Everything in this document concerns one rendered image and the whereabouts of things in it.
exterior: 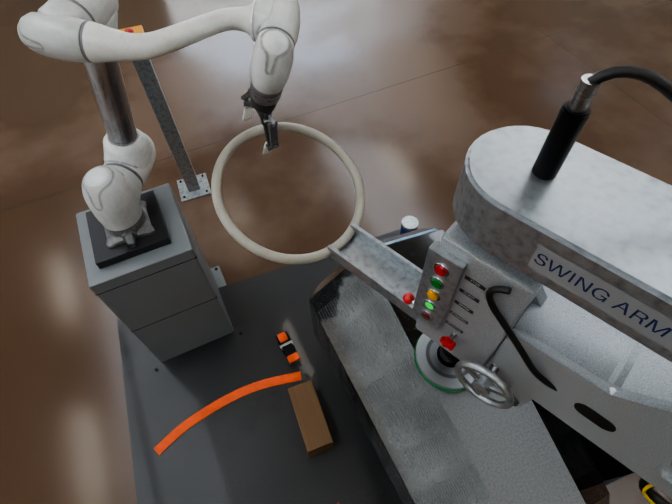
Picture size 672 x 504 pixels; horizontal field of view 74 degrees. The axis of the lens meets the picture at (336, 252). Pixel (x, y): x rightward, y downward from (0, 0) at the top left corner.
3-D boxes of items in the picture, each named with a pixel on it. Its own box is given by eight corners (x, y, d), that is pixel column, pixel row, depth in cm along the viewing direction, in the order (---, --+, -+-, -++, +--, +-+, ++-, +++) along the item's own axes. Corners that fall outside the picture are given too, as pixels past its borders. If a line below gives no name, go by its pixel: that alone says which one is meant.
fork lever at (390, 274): (555, 358, 121) (562, 352, 117) (520, 414, 113) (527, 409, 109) (359, 224, 146) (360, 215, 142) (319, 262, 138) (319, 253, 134)
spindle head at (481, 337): (572, 355, 118) (675, 264, 81) (532, 421, 109) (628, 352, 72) (455, 279, 132) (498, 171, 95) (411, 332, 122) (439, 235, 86)
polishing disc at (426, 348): (401, 355, 142) (402, 354, 141) (443, 313, 150) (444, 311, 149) (455, 404, 134) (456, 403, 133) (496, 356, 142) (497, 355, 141)
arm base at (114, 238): (110, 257, 169) (103, 249, 165) (101, 216, 181) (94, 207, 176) (157, 240, 173) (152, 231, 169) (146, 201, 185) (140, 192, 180)
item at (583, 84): (560, 171, 74) (612, 78, 59) (549, 185, 72) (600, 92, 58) (538, 160, 75) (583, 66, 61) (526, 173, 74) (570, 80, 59)
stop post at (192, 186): (205, 173, 309) (148, 17, 219) (211, 193, 299) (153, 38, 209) (176, 181, 306) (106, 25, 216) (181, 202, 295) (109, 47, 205)
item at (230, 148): (391, 201, 152) (394, 197, 149) (290, 298, 132) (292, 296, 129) (290, 100, 154) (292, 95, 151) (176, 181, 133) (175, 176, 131)
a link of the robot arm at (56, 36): (70, 28, 108) (93, 0, 116) (-4, 19, 108) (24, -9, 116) (91, 76, 119) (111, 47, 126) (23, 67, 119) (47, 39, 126)
